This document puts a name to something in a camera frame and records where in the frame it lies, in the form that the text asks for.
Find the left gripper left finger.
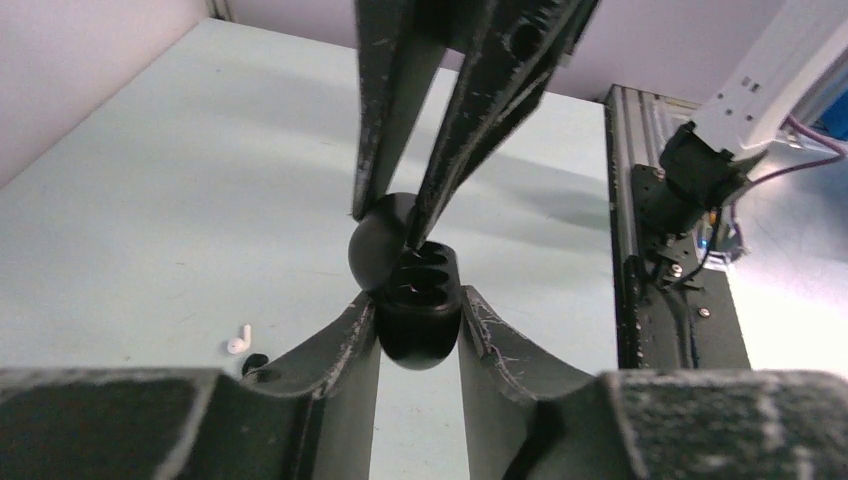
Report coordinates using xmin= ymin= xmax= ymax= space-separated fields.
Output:
xmin=1 ymin=294 xmax=379 ymax=479

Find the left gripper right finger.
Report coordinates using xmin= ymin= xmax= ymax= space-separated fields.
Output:
xmin=458 ymin=286 xmax=847 ymax=479

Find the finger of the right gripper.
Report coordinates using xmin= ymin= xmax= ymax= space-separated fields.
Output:
xmin=406 ymin=1 xmax=598 ymax=249
xmin=351 ymin=0 xmax=464 ymax=221

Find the black earbud charging case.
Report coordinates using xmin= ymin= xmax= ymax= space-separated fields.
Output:
xmin=348 ymin=193 xmax=463 ymax=371

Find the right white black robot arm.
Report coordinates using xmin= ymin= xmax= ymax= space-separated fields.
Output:
xmin=352 ymin=1 xmax=847 ymax=248

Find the black earbud near white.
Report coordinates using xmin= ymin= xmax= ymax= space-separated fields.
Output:
xmin=241 ymin=353 xmax=269 ymax=376

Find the white earbud near centre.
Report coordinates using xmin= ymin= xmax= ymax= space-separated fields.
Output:
xmin=226 ymin=324 xmax=252 ymax=355

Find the right controller circuit board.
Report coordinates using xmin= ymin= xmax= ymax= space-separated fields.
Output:
xmin=694 ymin=210 xmax=749 ymax=271

